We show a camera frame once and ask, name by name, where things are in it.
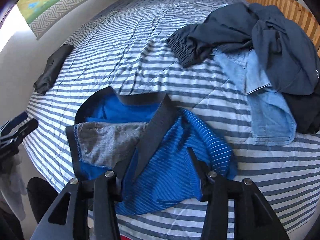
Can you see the folded black garment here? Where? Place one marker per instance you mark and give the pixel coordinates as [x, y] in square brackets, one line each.
[54, 64]

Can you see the white gloved left hand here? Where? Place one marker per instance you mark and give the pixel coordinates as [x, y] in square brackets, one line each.
[12, 187]

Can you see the blue white striped bedspread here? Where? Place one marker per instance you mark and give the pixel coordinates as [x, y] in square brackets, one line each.
[124, 47]

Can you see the black garment under jacket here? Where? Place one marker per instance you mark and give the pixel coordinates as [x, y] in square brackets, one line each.
[305, 110]

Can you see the dark navy jacket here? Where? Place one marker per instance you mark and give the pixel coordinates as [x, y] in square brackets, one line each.
[284, 51]

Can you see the light blue denim shirt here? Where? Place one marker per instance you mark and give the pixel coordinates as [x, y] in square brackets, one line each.
[272, 121]

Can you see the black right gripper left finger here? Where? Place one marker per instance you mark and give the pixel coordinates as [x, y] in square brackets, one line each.
[63, 215]

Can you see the wooden slatted bed rail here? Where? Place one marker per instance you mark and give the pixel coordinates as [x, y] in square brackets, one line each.
[296, 12]

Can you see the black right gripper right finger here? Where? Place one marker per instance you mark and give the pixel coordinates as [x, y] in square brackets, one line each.
[254, 218]

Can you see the green yellow wall poster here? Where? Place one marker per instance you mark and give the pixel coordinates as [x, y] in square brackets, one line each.
[47, 2]

